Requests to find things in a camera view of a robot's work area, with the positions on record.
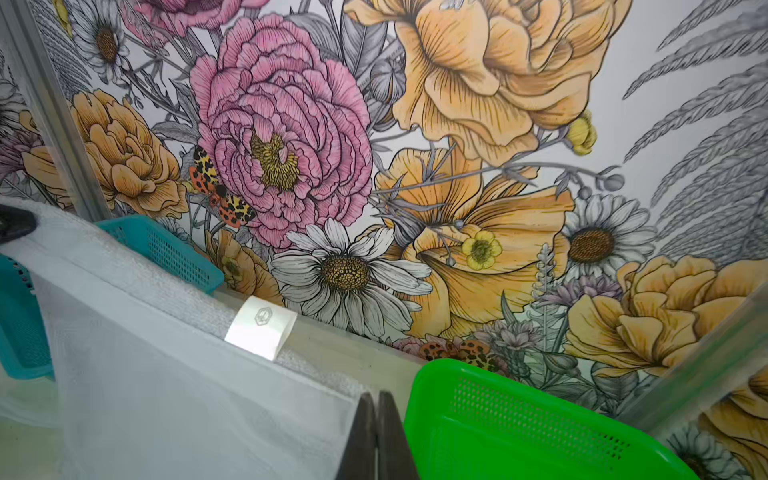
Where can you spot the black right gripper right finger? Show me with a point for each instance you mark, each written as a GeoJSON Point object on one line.
{"type": "Point", "coordinates": [395, 460]}

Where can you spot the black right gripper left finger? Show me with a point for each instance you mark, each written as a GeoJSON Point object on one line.
{"type": "Point", "coordinates": [359, 457]}

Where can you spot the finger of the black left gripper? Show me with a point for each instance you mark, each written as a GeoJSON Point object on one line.
{"type": "Point", "coordinates": [15, 223]}

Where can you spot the grey towel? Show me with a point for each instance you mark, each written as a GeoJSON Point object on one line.
{"type": "Point", "coordinates": [147, 386]}

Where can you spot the green plastic basket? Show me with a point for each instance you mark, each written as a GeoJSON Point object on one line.
{"type": "Point", "coordinates": [463, 422]}

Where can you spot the teal plastic basket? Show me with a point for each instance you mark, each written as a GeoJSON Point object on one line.
{"type": "Point", "coordinates": [25, 353]}

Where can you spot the aluminium frame post left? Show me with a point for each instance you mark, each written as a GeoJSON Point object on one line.
{"type": "Point", "coordinates": [50, 110]}

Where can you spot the aluminium frame post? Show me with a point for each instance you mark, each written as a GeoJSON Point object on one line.
{"type": "Point", "coordinates": [50, 110]}
{"type": "Point", "coordinates": [724, 360]}

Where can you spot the aluminium frame post right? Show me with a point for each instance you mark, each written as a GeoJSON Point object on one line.
{"type": "Point", "coordinates": [724, 360]}

